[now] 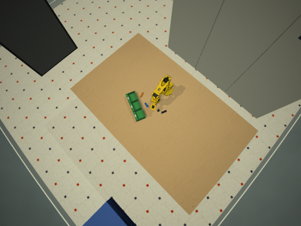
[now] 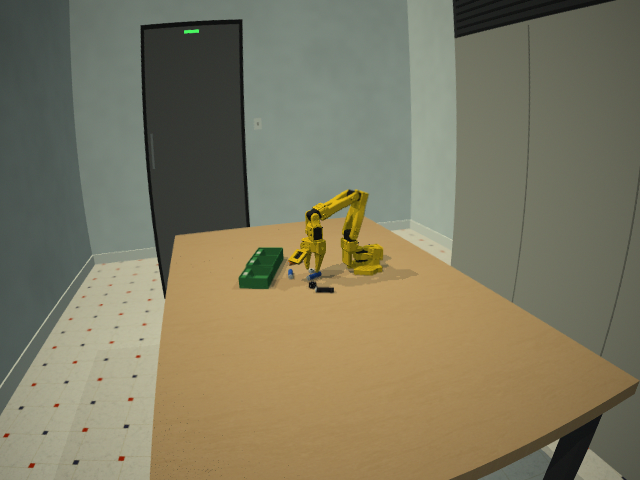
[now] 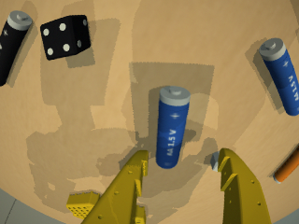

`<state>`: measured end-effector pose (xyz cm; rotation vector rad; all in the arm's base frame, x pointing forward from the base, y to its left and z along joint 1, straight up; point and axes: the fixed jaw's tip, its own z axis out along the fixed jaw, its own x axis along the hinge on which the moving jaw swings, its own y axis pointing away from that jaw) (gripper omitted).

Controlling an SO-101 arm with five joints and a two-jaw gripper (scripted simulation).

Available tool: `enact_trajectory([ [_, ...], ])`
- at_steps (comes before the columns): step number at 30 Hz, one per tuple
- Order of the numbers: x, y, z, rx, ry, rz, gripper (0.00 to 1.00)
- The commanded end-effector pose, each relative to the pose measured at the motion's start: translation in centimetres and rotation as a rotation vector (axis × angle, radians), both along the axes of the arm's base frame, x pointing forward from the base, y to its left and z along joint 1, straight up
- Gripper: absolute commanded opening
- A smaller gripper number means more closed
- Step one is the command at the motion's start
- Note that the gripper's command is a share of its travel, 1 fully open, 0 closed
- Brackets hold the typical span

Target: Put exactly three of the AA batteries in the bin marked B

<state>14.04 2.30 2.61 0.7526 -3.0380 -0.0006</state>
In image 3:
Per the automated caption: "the grey hex nut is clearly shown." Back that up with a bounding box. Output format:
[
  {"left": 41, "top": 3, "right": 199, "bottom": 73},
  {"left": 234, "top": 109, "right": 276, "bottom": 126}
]
[{"left": 210, "top": 151, "right": 220, "bottom": 172}]

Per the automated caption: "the orange aa battery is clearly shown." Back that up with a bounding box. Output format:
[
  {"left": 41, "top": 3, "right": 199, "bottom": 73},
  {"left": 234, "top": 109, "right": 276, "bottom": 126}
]
[{"left": 273, "top": 146, "right": 299, "bottom": 184}]

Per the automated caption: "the black aa battery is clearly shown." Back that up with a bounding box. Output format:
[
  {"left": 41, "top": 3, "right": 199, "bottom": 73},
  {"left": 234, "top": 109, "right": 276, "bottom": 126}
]
[{"left": 0, "top": 10, "right": 32, "bottom": 87}]

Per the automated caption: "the blue aa battery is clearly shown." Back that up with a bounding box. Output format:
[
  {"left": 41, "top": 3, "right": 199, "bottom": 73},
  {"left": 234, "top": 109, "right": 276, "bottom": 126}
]
[
  {"left": 156, "top": 86, "right": 191, "bottom": 169},
  {"left": 259, "top": 38, "right": 299, "bottom": 116}
]

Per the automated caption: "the black die with white pips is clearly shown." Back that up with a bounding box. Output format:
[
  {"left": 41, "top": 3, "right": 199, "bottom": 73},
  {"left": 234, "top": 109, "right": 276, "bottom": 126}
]
[{"left": 40, "top": 15, "right": 91, "bottom": 61}]

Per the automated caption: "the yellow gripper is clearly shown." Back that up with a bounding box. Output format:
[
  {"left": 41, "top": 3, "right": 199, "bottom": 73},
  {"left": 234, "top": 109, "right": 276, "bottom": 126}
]
[{"left": 80, "top": 148, "right": 272, "bottom": 224}]

